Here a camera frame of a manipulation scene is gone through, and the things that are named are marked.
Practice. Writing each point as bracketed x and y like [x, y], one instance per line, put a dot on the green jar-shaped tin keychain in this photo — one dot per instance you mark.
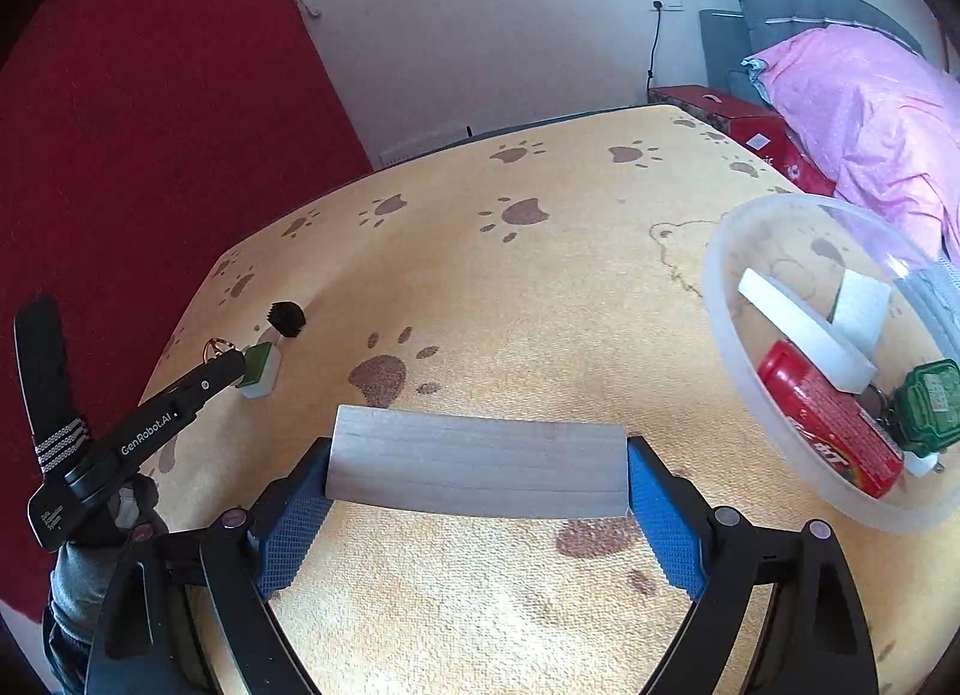
[922, 415]

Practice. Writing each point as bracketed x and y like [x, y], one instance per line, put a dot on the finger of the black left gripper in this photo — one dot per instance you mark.
[217, 370]

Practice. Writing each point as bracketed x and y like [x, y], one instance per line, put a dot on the white wall socket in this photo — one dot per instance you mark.
[666, 5]

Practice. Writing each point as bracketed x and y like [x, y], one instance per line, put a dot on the clear plastic bowl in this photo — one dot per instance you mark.
[807, 242]

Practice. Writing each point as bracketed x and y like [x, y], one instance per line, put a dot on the gloved left hand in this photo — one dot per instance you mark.
[82, 573]

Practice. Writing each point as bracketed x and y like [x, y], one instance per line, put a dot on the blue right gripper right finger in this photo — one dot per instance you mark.
[814, 638]

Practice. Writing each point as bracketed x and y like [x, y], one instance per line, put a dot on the long wooden block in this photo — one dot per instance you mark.
[466, 466]

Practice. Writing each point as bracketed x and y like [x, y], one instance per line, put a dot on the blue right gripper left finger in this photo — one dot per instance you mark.
[147, 640]

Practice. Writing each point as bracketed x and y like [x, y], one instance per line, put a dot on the white foam block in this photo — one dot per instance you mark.
[837, 359]

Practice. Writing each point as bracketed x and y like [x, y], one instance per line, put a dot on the red quilt box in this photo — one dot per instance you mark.
[760, 130]

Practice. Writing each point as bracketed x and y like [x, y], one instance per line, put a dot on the green white mahjong tile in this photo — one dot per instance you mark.
[262, 364]

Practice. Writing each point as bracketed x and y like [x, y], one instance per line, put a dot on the grey blue bed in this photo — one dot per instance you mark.
[729, 37]

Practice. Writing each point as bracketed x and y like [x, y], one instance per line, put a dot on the pink quilt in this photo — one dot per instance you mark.
[878, 120]

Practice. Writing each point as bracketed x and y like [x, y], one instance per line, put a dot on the zebra striped white wedge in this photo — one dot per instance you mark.
[860, 310]

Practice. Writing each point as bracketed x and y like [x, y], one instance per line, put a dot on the black ribbed knob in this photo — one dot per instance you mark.
[287, 318]

